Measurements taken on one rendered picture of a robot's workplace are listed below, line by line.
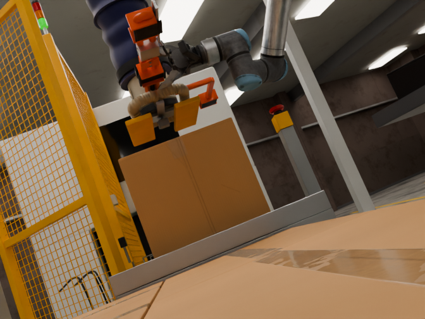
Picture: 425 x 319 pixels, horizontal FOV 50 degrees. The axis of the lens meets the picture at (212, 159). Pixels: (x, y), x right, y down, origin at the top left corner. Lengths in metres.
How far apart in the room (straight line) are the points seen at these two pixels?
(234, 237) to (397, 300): 1.19
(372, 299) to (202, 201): 1.26
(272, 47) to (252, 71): 0.13
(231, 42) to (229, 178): 0.49
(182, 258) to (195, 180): 0.26
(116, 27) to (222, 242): 0.97
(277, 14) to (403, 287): 1.51
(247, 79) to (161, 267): 0.70
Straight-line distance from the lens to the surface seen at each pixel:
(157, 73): 1.62
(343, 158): 4.56
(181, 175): 1.49
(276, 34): 1.71
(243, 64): 1.64
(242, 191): 1.50
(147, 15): 1.30
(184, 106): 1.73
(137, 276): 1.40
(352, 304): 0.25
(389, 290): 0.25
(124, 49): 1.88
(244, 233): 1.40
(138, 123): 1.71
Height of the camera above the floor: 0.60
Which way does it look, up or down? 9 degrees up
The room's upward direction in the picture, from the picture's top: 22 degrees counter-clockwise
